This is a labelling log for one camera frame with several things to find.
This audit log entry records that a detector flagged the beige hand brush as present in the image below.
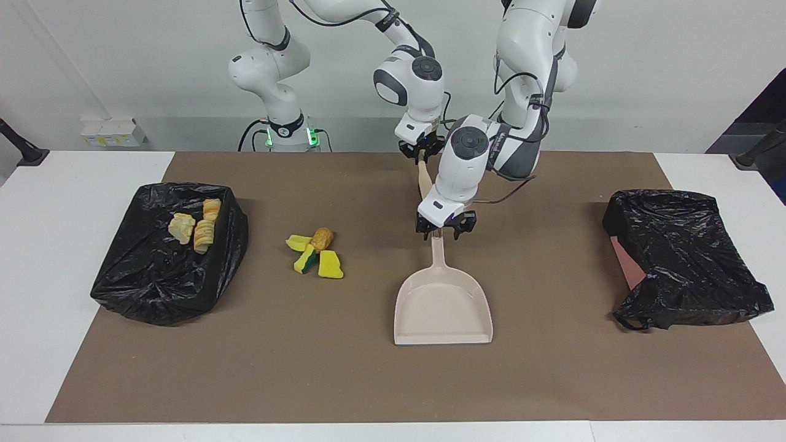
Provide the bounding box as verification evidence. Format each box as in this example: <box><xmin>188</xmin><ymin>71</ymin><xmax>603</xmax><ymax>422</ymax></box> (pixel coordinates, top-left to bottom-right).
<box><xmin>418</xmin><ymin>161</ymin><xmax>438</xmax><ymax>197</ymax></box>

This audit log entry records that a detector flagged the beige plastic dustpan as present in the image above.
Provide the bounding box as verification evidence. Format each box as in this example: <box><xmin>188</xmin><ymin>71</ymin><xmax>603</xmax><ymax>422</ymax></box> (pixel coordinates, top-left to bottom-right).
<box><xmin>394</xmin><ymin>230</ymin><xmax>494</xmax><ymax>346</ymax></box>

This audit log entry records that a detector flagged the thick yellow sponge piece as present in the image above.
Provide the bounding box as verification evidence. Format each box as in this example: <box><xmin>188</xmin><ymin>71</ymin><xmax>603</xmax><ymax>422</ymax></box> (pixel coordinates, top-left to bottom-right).
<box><xmin>318</xmin><ymin>250</ymin><xmax>344</xmax><ymax>279</ymax></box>

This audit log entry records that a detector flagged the yellow green sponge piece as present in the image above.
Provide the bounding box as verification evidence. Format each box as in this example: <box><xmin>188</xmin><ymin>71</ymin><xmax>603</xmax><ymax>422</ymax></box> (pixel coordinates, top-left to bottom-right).
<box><xmin>294</xmin><ymin>244</ymin><xmax>319</xmax><ymax>275</ymax></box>

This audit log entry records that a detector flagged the pale bread piece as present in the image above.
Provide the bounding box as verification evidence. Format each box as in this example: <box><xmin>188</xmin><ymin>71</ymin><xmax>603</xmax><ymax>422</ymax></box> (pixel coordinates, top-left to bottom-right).
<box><xmin>193</xmin><ymin>220</ymin><xmax>216</xmax><ymax>254</ymax></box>

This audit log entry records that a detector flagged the pale bread chunk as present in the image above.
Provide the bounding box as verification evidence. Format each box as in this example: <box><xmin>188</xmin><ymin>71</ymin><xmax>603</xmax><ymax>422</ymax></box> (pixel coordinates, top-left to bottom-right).
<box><xmin>168</xmin><ymin>212</ymin><xmax>197</xmax><ymax>245</ymax></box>

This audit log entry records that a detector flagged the pink bin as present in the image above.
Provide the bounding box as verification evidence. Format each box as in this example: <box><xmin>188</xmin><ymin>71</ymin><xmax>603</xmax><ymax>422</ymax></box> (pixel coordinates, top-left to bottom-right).
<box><xmin>610</xmin><ymin>236</ymin><xmax>647</xmax><ymax>289</ymax></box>

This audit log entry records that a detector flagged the loose black trash bag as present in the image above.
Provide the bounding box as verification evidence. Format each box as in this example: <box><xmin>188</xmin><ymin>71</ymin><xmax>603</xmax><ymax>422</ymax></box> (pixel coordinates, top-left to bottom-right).
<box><xmin>602</xmin><ymin>189</ymin><xmax>774</xmax><ymax>331</ymax></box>

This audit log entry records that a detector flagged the black bag lined bin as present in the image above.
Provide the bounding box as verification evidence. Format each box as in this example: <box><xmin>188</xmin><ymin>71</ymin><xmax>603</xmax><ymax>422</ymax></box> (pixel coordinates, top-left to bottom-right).
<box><xmin>90</xmin><ymin>182</ymin><xmax>249</xmax><ymax>326</ymax></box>

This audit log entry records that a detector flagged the brown table mat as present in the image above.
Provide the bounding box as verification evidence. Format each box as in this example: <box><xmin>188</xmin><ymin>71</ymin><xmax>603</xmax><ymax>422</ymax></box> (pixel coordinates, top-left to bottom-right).
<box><xmin>45</xmin><ymin>152</ymin><xmax>786</xmax><ymax>423</ymax></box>

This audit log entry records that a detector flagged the dark grey stand pole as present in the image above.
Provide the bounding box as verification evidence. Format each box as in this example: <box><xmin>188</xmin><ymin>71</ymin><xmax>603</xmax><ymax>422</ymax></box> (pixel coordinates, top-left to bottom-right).
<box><xmin>730</xmin><ymin>120</ymin><xmax>786</xmax><ymax>169</ymax></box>

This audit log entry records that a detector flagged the dark background panel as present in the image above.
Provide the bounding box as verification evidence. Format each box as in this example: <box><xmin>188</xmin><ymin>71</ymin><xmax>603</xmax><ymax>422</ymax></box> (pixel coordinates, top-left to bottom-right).
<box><xmin>706</xmin><ymin>66</ymin><xmax>786</xmax><ymax>204</ymax></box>

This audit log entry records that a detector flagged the black stand with foot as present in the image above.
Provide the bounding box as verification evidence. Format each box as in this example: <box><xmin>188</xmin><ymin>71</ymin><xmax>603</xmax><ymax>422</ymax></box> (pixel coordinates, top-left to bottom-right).
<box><xmin>0</xmin><ymin>118</ymin><xmax>50</xmax><ymax>168</ymax></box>

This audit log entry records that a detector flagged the left arm gripper cable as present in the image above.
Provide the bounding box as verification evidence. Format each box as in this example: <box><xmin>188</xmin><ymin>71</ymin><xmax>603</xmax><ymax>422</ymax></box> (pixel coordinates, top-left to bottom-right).
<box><xmin>476</xmin><ymin>68</ymin><xmax>550</xmax><ymax>204</ymax></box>

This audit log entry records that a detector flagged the black base cable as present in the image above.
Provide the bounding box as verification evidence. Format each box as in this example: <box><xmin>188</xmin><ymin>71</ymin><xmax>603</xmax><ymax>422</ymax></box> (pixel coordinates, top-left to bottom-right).
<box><xmin>237</xmin><ymin>118</ymin><xmax>271</xmax><ymax>152</ymax></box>

